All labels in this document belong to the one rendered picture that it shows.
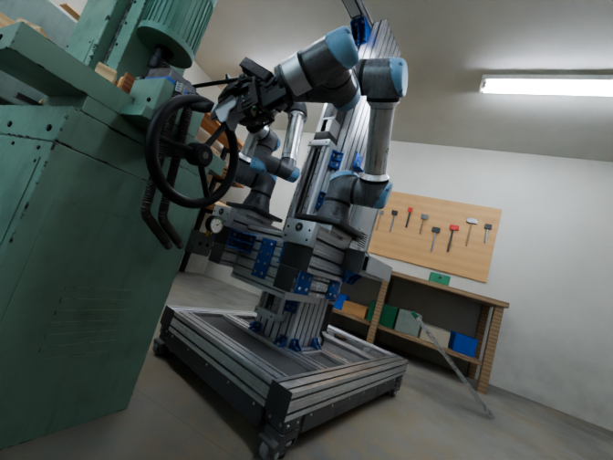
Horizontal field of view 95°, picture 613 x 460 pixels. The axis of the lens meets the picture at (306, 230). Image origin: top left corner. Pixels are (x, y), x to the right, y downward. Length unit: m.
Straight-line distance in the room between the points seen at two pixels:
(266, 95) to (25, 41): 0.48
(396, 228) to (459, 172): 1.07
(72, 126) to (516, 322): 3.93
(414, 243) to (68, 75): 3.58
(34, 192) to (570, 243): 4.25
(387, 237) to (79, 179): 3.47
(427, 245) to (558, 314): 1.45
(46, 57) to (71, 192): 0.28
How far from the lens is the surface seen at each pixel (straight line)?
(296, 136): 1.37
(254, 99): 0.66
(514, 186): 4.23
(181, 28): 1.17
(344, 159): 1.49
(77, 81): 0.88
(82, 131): 0.87
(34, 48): 0.86
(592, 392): 4.21
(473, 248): 3.91
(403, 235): 3.88
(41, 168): 0.85
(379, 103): 1.07
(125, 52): 1.24
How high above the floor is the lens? 0.61
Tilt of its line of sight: 7 degrees up
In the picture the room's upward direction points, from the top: 17 degrees clockwise
